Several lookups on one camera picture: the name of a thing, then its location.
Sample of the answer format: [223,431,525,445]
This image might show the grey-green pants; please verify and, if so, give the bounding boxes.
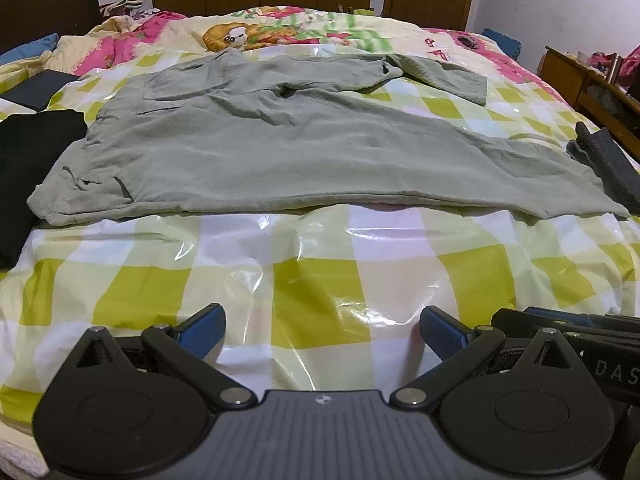
[27,49,627,226]

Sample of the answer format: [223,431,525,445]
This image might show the dark grey folded garment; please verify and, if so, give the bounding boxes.
[566,122,639,214]

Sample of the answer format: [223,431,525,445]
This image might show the wooden side desk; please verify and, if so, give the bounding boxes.
[538,47,639,162]

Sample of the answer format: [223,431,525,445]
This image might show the black folded garment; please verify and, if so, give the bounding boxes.
[0,110,87,270]

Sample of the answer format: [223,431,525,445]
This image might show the pink clothes on desk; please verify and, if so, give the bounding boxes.
[590,46,640,88]

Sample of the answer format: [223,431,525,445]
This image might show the blue foam mat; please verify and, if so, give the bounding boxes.
[482,28,522,61]

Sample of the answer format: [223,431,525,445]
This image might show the dark navy folded cloth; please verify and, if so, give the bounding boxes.
[1,70,78,112]

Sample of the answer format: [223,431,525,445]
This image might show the blue pillow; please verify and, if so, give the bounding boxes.
[0,32,60,65]

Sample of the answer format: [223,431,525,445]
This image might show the cartoon print quilt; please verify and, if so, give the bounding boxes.
[43,6,539,84]

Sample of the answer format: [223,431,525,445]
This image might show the dark wooden headboard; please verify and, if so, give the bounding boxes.
[0,0,102,52]

